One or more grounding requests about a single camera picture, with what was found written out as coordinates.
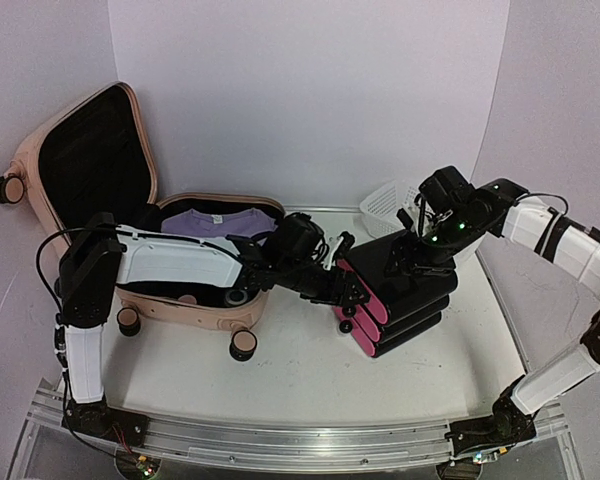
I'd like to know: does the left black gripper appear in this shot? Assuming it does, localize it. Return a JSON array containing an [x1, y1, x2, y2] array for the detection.
[[279, 257, 372, 309]]

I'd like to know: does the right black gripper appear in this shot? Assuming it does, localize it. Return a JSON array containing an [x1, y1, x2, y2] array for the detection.
[[383, 213, 485, 280]]

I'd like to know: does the black pink tiered rack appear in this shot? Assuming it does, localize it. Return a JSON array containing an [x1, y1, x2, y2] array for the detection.
[[334, 233, 458, 358]]

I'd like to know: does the round glass cosmetic jar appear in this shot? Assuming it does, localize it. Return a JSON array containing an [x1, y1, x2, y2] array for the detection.
[[223, 289, 250, 308]]

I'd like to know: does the pink hard-shell suitcase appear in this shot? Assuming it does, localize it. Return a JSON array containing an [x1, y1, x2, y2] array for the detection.
[[0, 82, 285, 361]]

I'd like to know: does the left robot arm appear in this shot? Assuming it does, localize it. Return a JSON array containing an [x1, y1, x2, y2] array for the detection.
[[43, 212, 370, 437]]

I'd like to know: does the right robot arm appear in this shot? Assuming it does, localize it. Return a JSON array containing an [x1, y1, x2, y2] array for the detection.
[[389, 166, 600, 451]]

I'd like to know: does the white plastic mesh basket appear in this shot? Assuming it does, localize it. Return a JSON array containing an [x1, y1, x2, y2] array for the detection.
[[359, 181, 418, 238]]

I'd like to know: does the pink round compact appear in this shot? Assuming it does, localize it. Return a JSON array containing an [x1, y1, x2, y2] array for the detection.
[[178, 295, 197, 305]]

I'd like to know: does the folded purple shirt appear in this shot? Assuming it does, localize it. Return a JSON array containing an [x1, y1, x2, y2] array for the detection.
[[161, 208, 276, 238]]

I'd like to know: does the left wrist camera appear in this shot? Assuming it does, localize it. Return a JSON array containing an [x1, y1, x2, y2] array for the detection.
[[322, 231, 356, 270]]

